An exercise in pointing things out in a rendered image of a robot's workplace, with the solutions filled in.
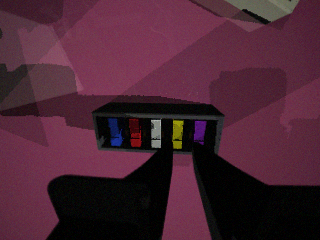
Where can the grey square tray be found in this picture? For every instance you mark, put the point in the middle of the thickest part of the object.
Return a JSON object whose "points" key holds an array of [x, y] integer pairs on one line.
{"points": [[265, 11]]}

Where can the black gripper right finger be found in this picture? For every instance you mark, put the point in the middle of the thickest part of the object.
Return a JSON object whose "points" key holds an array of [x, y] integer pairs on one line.
{"points": [[240, 207]]}

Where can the black fuse block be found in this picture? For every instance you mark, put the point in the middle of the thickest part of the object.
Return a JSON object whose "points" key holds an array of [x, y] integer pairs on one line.
{"points": [[126, 127]]}

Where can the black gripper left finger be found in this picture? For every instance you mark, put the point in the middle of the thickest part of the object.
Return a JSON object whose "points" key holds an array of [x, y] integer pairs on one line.
{"points": [[139, 198]]}

